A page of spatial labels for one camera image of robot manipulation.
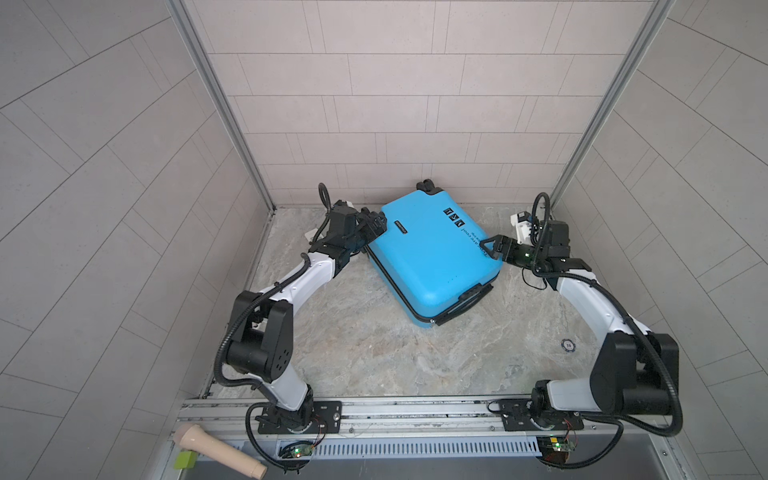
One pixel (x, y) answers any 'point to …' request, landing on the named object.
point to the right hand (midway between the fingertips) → (487, 245)
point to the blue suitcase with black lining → (430, 257)
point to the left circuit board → (296, 449)
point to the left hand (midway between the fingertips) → (387, 220)
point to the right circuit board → (555, 449)
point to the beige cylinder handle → (200, 439)
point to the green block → (185, 460)
